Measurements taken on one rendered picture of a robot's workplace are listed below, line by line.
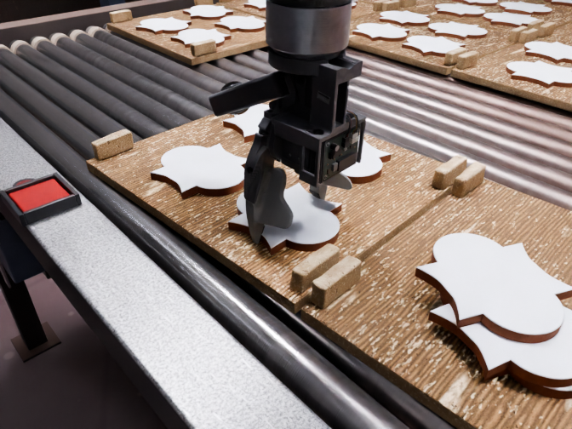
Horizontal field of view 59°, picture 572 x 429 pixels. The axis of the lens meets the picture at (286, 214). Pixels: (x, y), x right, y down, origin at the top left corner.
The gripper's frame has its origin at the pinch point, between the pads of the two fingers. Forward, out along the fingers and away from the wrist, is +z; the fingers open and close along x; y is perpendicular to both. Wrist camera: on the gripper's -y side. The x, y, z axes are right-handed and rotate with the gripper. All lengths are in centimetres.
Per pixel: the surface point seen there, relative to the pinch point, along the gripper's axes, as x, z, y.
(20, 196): -19.3, 2.4, -29.0
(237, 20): 56, 2, -72
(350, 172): 12.5, -0.3, -0.3
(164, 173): -4.6, 0.2, -17.8
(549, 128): 52, 2, 12
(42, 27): 18, 4, -106
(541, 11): 122, 1, -18
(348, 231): 3.4, 0.6, 6.7
